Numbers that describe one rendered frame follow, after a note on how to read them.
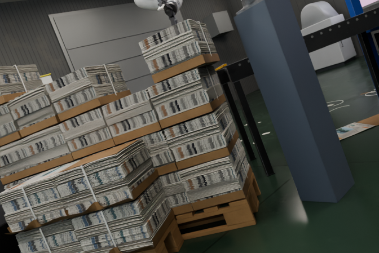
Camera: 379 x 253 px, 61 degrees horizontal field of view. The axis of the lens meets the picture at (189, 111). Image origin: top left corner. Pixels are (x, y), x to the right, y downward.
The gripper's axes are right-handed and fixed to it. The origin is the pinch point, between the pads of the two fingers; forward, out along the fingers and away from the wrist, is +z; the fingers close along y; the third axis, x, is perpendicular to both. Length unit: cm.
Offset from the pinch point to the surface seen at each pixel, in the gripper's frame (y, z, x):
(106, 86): 17, 11, 47
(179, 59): 13.5, 24.0, -3.2
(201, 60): 17.3, 26.0, -13.4
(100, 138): 33, 35, 55
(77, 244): 59, 81, 70
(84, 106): 16, 27, 56
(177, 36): 4.3, 19.4, -6.6
